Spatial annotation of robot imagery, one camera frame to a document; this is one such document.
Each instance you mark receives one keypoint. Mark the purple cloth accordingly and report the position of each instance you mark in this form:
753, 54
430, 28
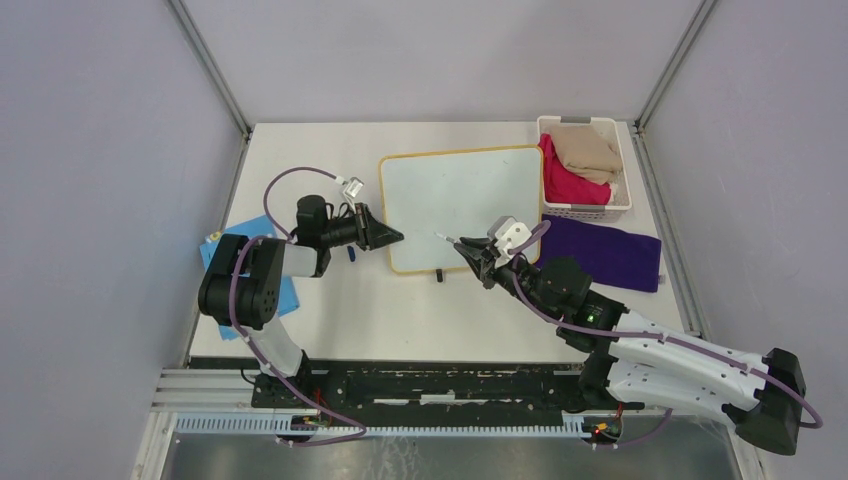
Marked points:
611, 256

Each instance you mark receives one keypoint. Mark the white plastic basket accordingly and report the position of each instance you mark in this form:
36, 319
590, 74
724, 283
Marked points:
620, 201

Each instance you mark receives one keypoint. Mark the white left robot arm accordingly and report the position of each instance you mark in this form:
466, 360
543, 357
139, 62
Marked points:
316, 234

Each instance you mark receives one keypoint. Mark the blue patterned cloth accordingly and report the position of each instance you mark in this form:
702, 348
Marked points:
244, 284

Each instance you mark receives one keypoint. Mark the white cable duct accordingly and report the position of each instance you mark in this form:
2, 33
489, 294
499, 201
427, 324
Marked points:
292, 425

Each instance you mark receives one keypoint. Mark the yellow framed whiteboard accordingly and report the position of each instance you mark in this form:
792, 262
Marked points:
460, 193

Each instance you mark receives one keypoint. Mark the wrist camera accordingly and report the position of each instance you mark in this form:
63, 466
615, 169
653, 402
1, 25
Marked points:
349, 189
506, 234

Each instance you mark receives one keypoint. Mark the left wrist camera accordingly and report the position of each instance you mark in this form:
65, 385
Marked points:
349, 189

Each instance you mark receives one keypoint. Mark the beige cloth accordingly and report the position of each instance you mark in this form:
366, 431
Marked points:
584, 152

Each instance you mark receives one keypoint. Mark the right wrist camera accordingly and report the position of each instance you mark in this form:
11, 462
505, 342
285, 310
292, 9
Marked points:
506, 234

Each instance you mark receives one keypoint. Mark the pink cloth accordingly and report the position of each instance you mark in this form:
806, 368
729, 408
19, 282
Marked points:
564, 187

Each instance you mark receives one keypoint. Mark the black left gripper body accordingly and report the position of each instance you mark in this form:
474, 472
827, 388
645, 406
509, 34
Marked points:
361, 226

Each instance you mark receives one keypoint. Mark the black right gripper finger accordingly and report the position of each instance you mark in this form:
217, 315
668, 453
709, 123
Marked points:
482, 266
473, 246

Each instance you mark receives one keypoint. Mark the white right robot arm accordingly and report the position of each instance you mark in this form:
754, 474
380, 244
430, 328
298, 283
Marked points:
634, 360

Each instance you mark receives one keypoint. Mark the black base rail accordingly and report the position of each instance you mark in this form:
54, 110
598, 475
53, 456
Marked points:
443, 394

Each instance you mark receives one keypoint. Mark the blue whiteboard marker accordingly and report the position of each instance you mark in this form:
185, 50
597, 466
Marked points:
446, 238

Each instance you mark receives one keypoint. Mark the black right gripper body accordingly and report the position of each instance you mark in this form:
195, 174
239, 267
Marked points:
505, 275

